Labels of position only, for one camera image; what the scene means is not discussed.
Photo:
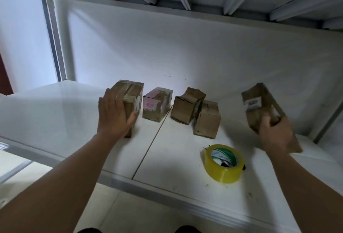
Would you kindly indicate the person's left hand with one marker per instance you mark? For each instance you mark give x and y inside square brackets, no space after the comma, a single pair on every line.
[113,117]

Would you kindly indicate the person's right hand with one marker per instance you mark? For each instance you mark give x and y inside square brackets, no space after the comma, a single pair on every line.
[276,133]

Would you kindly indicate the long cardboard box white label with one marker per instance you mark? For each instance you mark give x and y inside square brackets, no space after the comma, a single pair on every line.
[133,98]

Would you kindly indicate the pink carton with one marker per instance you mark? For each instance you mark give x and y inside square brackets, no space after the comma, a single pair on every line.
[156,104]

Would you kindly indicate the small cardboard box red label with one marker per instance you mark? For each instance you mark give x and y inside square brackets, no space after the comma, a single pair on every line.
[208,118]

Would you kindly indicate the yellow tape roll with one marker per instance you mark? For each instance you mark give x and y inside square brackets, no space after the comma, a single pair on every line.
[217,171]

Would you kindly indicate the corrugated cardboard box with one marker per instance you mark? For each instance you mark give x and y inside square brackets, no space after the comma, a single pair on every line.
[187,105]

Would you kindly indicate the person's right forearm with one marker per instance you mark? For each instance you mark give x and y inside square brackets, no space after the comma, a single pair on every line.
[311,192]

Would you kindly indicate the person's left forearm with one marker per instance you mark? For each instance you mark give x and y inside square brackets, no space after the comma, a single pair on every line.
[48,187]

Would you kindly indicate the person's black trousers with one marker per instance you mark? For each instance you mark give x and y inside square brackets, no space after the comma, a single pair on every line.
[139,229]

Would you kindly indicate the white metal shelf rack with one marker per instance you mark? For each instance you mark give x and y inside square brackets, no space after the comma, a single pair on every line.
[43,117]

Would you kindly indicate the red-brown door frame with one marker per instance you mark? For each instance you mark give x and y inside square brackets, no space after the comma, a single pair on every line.
[4,74]

